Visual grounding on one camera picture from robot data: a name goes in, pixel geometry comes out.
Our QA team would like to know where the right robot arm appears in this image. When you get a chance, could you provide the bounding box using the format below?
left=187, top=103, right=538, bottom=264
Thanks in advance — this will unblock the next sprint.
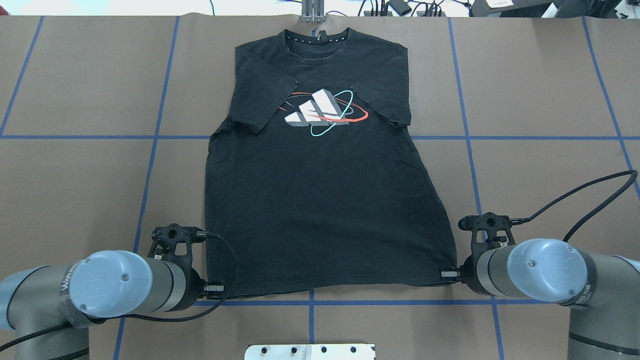
left=439, top=238, right=640, bottom=360

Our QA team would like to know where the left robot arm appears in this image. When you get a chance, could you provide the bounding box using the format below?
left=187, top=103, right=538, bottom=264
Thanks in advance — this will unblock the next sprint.
left=0, top=250, right=224, bottom=360

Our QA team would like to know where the black power adapter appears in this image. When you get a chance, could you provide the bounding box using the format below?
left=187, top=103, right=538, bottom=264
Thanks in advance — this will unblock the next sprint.
left=387, top=0, right=413, bottom=17

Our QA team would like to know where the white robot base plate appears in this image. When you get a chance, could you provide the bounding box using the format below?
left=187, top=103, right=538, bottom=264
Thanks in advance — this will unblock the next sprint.
left=244, top=343, right=377, bottom=360

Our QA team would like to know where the aluminium frame post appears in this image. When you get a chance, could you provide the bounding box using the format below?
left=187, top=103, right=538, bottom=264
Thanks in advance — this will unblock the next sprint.
left=300, top=0, right=326, bottom=24

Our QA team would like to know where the black graphic t-shirt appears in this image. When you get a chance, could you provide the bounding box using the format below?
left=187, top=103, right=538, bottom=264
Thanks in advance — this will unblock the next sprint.
left=205, top=28, right=457, bottom=297

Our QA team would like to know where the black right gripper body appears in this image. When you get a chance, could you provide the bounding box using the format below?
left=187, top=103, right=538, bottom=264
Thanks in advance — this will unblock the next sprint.
left=459, top=255, right=483, bottom=293

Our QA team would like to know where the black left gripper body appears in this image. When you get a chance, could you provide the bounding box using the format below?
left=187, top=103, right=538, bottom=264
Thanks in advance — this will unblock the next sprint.
left=173, top=268, right=205, bottom=311

